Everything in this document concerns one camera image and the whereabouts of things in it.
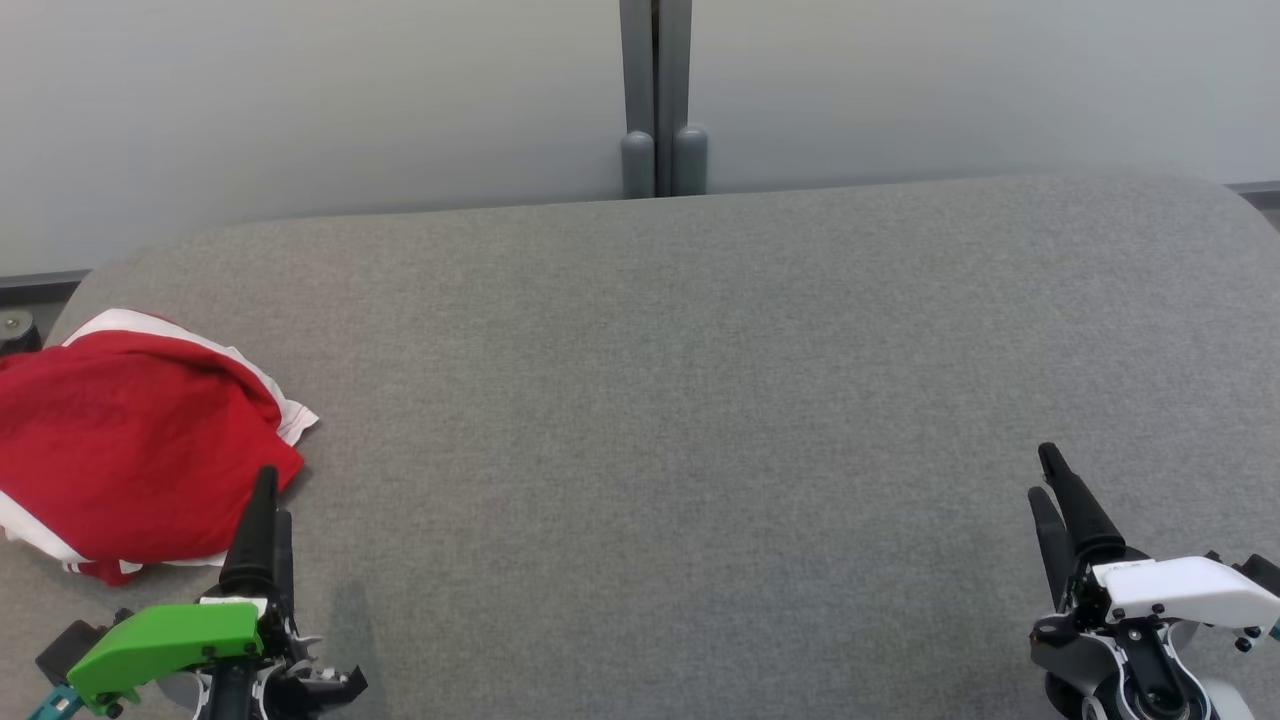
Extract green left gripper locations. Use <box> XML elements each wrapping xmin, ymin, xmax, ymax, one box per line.
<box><xmin>65</xmin><ymin>465</ymin><xmax>368</xmax><ymax>717</ymax></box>

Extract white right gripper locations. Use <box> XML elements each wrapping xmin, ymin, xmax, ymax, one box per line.
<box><xmin>1028</xmin><ymin>442</ymin><xmax>1280</xmax><ymax>651</ymax></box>

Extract red Bulls shorts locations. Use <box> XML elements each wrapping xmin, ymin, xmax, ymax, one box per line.
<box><xmin>0</xmin><ymin>308</ymin><xmax>321</xmax><ymax>566</ymax></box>

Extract black caster wheel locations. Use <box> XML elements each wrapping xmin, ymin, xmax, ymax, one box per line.
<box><xmin>0</xmin><ymin>310</ymin><xmax>44</xmax><ymax>357</ymax></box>

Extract teal left cable connector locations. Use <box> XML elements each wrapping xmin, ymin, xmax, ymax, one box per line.
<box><xmin>27</xmin><ymin>684</ymin><xmax>84</xmax><ymax>720</ymax></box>

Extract grey partition post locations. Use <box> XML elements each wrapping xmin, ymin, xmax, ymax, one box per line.
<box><xmin>657</xmin><ymin>0</ymin><xmax>710</xmax><ymax>198</ymax></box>
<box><xmin>618</xmin><ymin>0</ymin><xmax>657</xmax><ymax>200</ymax></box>

